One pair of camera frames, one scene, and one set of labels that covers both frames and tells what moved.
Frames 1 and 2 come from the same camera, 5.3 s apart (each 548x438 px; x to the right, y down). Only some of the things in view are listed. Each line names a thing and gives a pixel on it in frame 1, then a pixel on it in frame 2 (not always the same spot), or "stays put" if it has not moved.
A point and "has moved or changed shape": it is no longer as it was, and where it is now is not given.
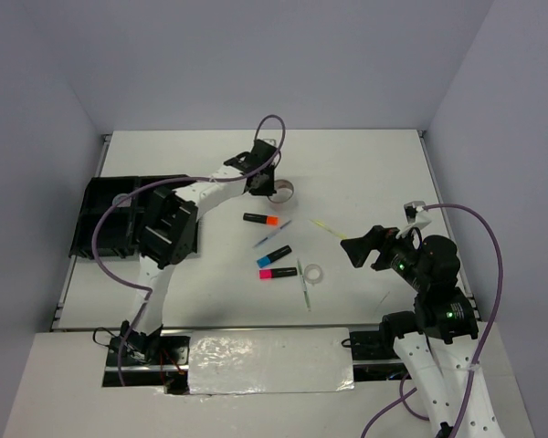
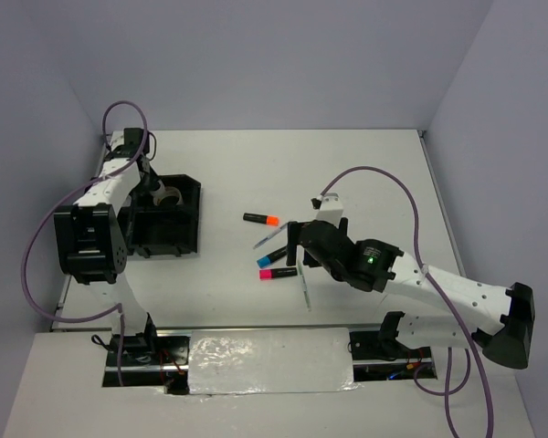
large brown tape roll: [284, 192] has moved or changed shape
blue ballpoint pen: [256, 245] stays put
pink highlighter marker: [268, 274] stays put
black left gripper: [268, 189] → [150, 184]
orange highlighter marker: [268, 220] stays put
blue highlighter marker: [274, 255] stays put
